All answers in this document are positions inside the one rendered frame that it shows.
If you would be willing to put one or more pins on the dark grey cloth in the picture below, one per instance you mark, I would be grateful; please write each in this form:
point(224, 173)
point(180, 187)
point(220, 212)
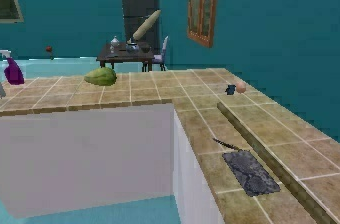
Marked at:
point(250, 173)

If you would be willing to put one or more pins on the green lettuce head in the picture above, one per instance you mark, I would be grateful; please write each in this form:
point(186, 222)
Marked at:
point(100, 76)

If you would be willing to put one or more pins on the pale pink egg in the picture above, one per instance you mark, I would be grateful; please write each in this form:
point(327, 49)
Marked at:
point(241, 87)

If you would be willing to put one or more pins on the dark bowl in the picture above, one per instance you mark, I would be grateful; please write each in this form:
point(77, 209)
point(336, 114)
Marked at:
point(145, 47)

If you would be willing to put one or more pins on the dark thin knife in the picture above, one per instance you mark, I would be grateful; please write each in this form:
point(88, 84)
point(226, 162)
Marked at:
point(226, 144)

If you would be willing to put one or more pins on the wooden framed window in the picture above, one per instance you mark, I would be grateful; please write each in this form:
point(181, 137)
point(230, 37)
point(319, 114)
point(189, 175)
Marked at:
point(201, 20)

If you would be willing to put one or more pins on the lilac dining chair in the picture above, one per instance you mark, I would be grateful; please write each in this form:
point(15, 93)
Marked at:
point(160, 56)

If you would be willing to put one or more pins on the dark blue cup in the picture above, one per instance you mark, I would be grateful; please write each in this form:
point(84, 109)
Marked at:
point(230, 89)

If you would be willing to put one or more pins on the tan tiled kitchen counter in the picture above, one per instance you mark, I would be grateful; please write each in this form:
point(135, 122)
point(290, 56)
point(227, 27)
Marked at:
point(191, 100)

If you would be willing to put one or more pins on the red apple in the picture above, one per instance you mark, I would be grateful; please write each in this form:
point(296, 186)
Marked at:
point(48, 49)

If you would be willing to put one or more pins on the dark round pot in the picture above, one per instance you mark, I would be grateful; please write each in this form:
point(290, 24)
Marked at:
point(132, 46)

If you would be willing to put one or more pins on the dark wooden dining table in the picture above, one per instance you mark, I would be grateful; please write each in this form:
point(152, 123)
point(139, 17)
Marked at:
point(124, 56)

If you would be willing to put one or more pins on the clear glass vessel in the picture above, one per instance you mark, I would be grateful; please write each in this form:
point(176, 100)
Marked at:
point(114, 42)

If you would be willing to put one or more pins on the dark grey doorway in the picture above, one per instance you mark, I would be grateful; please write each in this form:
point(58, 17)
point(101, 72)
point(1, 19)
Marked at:
point(141, 16)

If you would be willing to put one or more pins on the purple spray bottle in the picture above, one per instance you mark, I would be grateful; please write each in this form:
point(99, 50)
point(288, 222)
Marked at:
point(14, 72)

